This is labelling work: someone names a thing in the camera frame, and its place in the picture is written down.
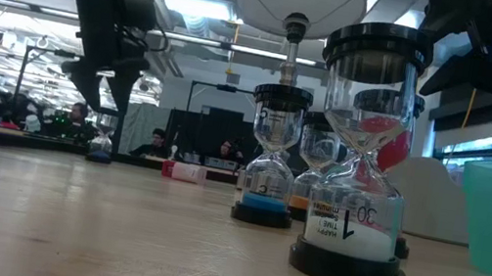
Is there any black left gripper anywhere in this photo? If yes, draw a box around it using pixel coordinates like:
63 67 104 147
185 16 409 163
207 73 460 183
54 0 160 121

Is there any pink block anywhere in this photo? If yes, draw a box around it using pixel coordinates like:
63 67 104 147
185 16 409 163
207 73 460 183
169 161 209 187

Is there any red sand hourglass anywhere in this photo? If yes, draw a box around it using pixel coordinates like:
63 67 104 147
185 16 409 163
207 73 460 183
330 83 435 261

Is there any light blue sand hourglass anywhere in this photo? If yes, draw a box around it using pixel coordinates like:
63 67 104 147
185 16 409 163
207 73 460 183
229 78 316 232

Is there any orange sand hourglass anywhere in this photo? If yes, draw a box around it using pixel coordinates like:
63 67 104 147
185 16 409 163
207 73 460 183
286 109 347 227

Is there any white sand hourglass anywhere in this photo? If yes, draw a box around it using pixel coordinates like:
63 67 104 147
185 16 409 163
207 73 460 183
285 12 446 276

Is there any person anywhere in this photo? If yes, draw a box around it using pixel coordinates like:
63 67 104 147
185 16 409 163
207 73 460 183
127 123 175 162
61 99 103 146
0 88 39 130
205 135 246 164

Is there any gray curtain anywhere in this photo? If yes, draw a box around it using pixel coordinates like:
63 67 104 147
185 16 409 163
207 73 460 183
117 98 174 161

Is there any white roller blind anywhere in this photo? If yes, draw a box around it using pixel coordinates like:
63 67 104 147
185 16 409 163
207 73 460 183
431 103 492 160

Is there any black partition screen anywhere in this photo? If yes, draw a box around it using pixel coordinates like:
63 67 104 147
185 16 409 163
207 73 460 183
161 99 255 168

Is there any long ceiling light bar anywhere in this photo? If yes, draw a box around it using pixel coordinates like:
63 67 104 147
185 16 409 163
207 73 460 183
33 4 335 72

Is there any light gray plastic bin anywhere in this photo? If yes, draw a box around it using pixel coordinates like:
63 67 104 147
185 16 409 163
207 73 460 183
377 150 483 248

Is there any yellow hanging cable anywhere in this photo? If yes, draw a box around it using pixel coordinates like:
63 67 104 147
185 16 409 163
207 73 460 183
461 86 478 131

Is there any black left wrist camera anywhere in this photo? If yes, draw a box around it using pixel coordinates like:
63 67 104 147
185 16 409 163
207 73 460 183
117 0 162 34

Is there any black aluminium table frame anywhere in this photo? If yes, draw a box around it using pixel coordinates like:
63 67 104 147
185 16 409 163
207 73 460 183
0 128 243 188

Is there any black metal stand frame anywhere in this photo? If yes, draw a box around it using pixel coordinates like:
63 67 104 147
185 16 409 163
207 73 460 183
185 78 257 123

